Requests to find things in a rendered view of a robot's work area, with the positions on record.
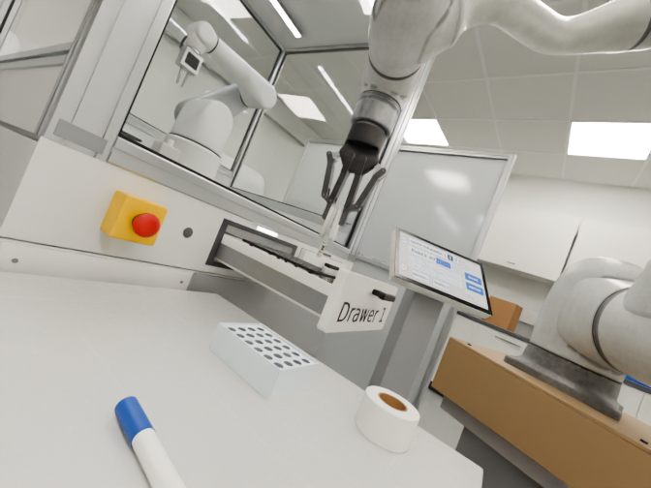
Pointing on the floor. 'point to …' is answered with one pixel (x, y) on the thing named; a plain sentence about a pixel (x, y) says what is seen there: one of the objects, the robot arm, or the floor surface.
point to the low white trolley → (174, 400)
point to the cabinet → (252, 291)
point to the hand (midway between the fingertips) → (332, 223)
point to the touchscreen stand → (406, 343)
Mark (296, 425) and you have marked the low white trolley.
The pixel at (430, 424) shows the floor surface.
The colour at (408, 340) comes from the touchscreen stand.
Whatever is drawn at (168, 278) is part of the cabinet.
